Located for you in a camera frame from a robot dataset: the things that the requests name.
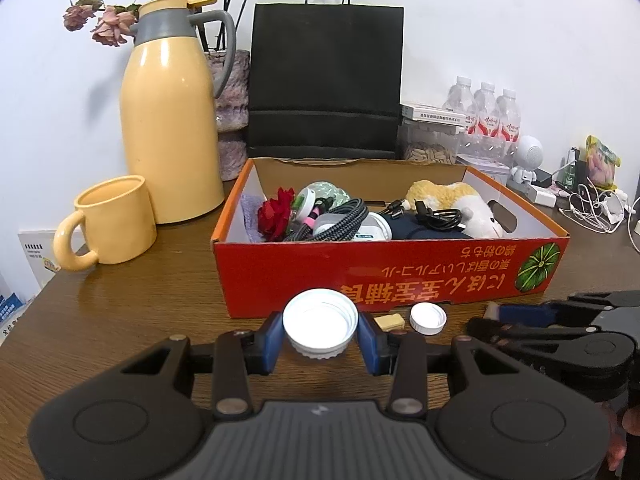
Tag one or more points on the white power adapter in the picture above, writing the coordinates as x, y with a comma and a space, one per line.
544, 195

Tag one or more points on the clear jar of nuts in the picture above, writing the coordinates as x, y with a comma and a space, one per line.
427, 147

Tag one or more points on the white and pink toy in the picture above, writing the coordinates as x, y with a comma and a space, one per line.
305, 205

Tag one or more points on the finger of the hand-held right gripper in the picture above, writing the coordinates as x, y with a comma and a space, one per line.
530, 314
500, 332

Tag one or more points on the white robot figure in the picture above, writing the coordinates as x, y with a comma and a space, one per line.
527, 155

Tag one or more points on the white board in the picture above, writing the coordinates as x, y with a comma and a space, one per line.
37, 255

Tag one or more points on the green and black small box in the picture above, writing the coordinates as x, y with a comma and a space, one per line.
574, 167

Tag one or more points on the purple cloth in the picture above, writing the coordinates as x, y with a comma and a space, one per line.
250, 215

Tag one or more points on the white tissue pack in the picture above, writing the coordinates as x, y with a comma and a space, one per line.
372, 227

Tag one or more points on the yellow thermos jug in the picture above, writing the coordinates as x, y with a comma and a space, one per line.
170, 125

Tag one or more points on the small white bottle cap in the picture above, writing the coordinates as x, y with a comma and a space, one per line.
427, 317

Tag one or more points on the red cardboard box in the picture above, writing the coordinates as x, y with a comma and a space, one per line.
350, 270

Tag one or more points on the person's right hand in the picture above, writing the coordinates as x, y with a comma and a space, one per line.
627, 425

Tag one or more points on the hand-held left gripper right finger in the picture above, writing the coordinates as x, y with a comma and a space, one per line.
367, 344

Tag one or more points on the large white bottle cap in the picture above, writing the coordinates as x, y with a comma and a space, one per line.
320, 317

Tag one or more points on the yellow mug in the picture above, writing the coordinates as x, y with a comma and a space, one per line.
120, 225

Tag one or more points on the red fabric rose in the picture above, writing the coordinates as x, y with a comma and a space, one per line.
275, 215

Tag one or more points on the beige eraser block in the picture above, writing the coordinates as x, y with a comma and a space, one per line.
390, 322

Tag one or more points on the dark blue pouch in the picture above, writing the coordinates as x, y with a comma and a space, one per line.
415, 231

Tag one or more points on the yellow and white plush toy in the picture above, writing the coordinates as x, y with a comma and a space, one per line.
465, 200

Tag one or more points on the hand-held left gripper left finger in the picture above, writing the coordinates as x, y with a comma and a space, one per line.
272, 342

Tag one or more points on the bunch of dried pink roses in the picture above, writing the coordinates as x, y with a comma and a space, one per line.
112, 25

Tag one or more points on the flat white box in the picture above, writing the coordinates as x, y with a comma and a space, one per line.
432, 111

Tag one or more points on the black paper bag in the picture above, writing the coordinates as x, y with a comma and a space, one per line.
325, 70

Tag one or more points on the clear iridescent ball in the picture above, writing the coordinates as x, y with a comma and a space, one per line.
332, 192

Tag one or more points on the pink textured vase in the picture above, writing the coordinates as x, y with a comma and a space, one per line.
232, 110

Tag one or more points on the black power adapter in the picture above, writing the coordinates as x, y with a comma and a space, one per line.
544, 176

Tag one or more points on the green and yellow snack packet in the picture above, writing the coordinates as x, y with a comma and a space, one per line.
602, 160

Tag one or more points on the blue and white bags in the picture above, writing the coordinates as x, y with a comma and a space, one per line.
10, 310

